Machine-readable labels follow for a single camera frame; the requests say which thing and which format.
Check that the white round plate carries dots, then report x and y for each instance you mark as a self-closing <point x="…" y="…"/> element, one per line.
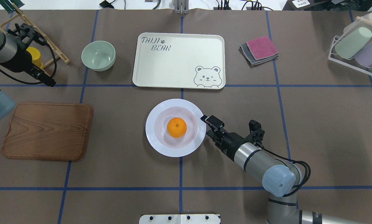
<point x="156" y="128"/>

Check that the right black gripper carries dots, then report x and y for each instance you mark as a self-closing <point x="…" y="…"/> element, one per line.
<point x="230" y="142"/>

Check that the pink cloth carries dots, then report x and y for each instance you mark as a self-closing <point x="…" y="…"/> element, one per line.
<point x="262" y="48"/>

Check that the orange fruit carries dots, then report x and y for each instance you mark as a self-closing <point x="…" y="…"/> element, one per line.
<point x="176" y="127"/>

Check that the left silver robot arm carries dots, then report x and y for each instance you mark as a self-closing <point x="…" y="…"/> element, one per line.
<point x="8" y="48"/>

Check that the green cup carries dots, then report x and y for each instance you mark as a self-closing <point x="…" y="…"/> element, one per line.
<point x="353" y="42"/>

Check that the green ceramic bowl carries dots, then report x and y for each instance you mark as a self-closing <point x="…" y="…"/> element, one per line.
<point x="98" y="56"/>

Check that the wooden dish rack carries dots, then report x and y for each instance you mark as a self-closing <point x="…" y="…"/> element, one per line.
<point x="14" y="6"/>

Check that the wooden rod handle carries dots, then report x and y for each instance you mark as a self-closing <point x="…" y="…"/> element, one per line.
<point x="361" y="22"/>

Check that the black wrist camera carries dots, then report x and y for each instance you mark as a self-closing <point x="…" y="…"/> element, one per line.
<point x="256" y="133"/>
<point x="24" y="35"/>

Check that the cream bear tray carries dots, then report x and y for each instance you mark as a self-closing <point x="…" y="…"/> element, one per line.
<point x="180" y="61"/>

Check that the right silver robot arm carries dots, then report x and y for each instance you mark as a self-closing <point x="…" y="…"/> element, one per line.
<point x="281" y="177"/>

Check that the brown wooden cutting board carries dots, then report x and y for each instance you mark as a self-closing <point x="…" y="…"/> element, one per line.
<point x="48" y="131"/>

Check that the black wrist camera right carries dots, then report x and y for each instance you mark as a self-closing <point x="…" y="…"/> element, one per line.
<point x="256" y="133"/>

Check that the yellow mug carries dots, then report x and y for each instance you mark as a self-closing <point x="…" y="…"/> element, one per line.
<point x="35" y="56"/>

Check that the grey cloth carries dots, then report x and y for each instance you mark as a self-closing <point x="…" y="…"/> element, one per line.
<point x="250" y="58"/>

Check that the aluminium frame post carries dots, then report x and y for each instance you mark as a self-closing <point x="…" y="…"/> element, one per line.
<point x="181" y="6"/>

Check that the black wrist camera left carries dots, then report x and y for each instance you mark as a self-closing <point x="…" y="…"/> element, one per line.
<point x="24" y="35"/>

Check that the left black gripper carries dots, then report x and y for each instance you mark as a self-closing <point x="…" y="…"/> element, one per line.
<point x="19" y="62"/>

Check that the white wire cup rack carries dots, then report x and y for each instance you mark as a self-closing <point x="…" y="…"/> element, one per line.
<point x="350" y="63"/>

